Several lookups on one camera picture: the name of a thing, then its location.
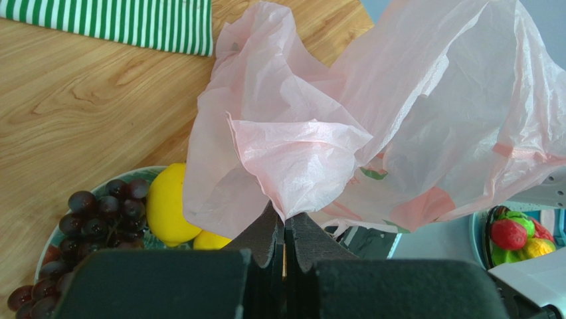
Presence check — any green striped cloth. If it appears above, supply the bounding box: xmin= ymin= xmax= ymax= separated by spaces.
xmin=1 ymin=0 xmax=213 ymax=56

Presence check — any pink plastic bag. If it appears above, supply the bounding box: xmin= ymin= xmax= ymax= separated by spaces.
xmin=183 ymin=1 xmax=565 ymax=238

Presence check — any patterned fruit plate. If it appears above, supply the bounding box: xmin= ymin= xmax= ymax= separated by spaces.
xmin=34 ymin=163 xmax=202 ymax=282

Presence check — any purple grape bunch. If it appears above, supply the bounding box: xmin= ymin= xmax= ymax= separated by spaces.
xmin=7 ymin=178 xmax=149 ymax=318

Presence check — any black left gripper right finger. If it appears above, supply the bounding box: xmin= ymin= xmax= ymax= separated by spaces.
xmin=285 ymin=213 xmax=508 ymax=318

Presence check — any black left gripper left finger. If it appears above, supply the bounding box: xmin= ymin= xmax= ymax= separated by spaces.
xmin=54 ymin=205 xmax=284 ymax=318

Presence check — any yellow pear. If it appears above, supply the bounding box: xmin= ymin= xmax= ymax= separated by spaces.
xmin=193 ymin=231 xmax=232 ymax=251

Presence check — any yellow lemon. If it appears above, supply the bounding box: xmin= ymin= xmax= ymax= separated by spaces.
xmin=146 ymin=163 xmax=202 ymax=247

